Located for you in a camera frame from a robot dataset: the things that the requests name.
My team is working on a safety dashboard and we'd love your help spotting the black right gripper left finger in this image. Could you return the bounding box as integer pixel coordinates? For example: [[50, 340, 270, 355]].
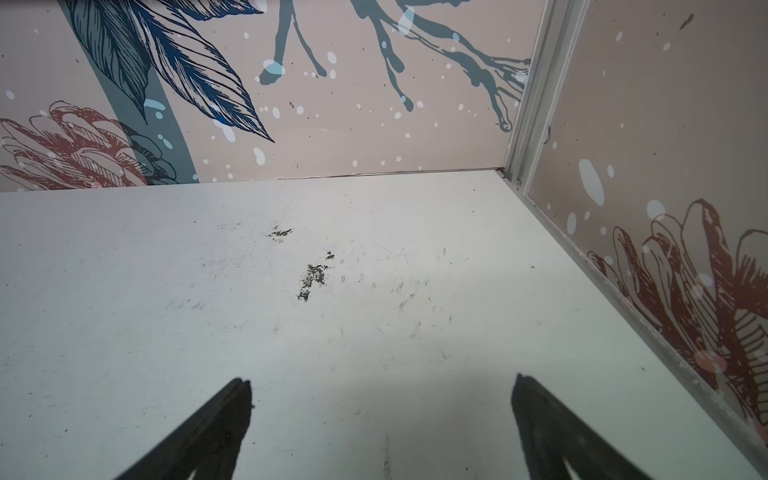
[[119, 378, 253, 479]]

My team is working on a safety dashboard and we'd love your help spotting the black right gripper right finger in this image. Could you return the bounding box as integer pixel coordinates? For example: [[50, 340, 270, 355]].
[[511, 374, 650, 480]]

